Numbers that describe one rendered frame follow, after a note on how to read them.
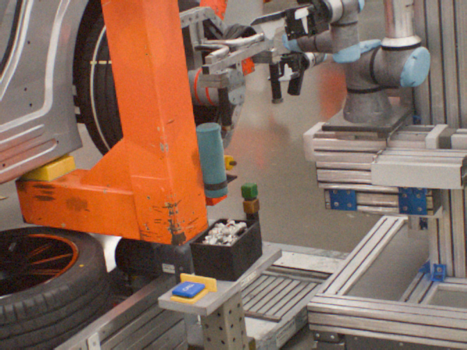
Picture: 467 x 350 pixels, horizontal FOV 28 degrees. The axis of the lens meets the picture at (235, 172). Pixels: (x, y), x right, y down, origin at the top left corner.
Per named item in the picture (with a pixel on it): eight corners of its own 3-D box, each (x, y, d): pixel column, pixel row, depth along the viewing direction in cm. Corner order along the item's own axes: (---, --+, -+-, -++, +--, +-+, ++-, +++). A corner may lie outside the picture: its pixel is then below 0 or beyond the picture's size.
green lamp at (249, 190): (248, 194, 297) (246, 181, 296) (258, 194, 295) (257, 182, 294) (241, 198, 294) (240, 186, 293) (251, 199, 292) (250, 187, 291)
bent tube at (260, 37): (225, 40, 355) (222, 12, 352) (269, 39, 345) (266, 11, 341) (199, 51, 341) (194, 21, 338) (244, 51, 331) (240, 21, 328)
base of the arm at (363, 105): (398, 108, 296) (396, 78, 293) (383, 123, 283) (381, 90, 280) (353, 108, 303) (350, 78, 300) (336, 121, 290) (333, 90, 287)
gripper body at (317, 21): (308, 38, 237) (336, 28, 245) (301, 5, 235) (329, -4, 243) (285, 42, 242) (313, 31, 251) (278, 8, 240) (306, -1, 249)
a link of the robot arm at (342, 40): (333, 56, 266) (330, 17, 262) (367, 57, 259) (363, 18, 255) (317, 62, 260) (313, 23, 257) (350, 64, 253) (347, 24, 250)
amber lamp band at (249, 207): (249, 208, 299) (248, 196, 297) (260, 210, 297) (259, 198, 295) (243, 212, 296) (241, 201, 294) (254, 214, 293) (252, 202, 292)
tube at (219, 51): (195, 52, 340) (191, 23, 336) (240, 52, 329) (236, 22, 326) (166, 64, 326) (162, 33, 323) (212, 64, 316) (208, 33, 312)
